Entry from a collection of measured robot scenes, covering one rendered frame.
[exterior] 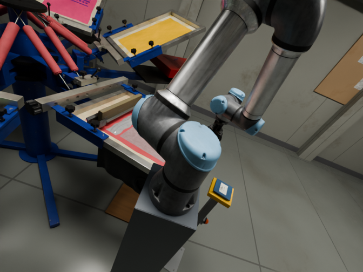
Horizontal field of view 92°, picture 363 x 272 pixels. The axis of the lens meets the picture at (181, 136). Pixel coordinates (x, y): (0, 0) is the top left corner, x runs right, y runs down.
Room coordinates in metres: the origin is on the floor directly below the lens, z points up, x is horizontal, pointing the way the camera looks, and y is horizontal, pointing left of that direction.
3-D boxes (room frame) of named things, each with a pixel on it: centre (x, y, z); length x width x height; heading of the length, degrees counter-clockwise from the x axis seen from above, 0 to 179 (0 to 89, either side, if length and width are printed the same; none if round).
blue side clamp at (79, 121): (0.66, 0.49, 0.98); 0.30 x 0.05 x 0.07; 81
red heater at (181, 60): (2.17, 0.37, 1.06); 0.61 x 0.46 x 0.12; 141
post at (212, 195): (0.69, -0.33, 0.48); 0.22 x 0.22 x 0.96; 81
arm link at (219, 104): (0.72, -0.12, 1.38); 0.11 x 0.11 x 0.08; 62
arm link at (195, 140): (0.35, -0.04, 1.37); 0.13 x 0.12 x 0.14; 62
